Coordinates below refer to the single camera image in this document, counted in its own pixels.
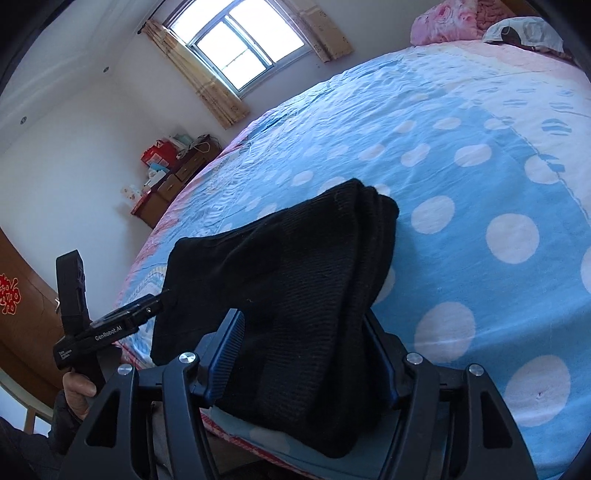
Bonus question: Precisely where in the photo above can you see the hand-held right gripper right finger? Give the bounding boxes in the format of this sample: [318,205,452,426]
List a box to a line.
[362,309,539,480]

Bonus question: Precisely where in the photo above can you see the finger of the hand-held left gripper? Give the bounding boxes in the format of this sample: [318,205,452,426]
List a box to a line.
[124,294,163,325]

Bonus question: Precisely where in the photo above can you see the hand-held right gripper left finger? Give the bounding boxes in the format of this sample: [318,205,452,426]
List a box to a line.
[65,308,246,480]

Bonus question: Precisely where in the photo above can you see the black pants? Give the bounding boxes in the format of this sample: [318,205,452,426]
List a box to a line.
[150,178,400,459]

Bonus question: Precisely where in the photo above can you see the person's left forearm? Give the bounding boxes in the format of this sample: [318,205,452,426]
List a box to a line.
[0,390,86,480]

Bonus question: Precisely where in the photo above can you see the person's left hand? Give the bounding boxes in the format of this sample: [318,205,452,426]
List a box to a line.
[62,371,98,421]

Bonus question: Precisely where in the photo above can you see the wooden door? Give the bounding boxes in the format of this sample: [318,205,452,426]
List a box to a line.
[0,226,65,407]

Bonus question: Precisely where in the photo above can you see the red paper door decoration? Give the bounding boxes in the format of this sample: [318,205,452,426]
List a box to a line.
[0,273,21,315]

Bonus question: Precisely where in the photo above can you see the wooden dresser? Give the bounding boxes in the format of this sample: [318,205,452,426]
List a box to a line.
[130,134,223,229]

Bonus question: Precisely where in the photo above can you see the red gift box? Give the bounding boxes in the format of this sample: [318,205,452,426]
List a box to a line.
[141,141,178,169]

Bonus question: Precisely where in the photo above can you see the polka dot bed sheet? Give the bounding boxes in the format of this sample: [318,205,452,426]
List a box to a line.
[113,41,591,480]

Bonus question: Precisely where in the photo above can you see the beige patterned curtain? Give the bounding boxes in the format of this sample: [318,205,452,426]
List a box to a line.
[141,19,250,130]
[295,0,354,63]

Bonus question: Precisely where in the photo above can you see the pink floral pillow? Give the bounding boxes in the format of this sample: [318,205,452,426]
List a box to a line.
[411,0,492,46]

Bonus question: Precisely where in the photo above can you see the white pillow with dark patches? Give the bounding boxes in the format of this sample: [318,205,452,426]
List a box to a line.
[482,17,566,56]

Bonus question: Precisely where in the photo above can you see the window with metal frame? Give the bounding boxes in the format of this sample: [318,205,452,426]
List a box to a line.
[164,0,312,95]

